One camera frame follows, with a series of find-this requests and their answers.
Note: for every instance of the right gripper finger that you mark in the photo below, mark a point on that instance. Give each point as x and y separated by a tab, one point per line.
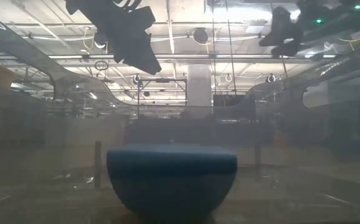
281	25
292	46

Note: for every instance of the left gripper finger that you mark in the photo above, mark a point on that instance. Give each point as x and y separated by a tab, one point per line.
136	23
136	51

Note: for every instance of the small blue block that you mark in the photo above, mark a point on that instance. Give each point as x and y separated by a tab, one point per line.
170	161

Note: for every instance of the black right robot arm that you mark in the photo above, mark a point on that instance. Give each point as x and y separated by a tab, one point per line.
354	18

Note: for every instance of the long ceiling light strip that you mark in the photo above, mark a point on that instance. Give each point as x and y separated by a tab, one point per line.
183	56

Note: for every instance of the concrete column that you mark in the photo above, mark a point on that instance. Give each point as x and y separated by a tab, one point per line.
200	87

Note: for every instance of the grey translucent plastic bin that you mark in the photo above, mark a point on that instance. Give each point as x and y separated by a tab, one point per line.
27	53

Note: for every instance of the distant black frame rig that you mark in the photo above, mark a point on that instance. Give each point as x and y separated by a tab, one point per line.
139	93

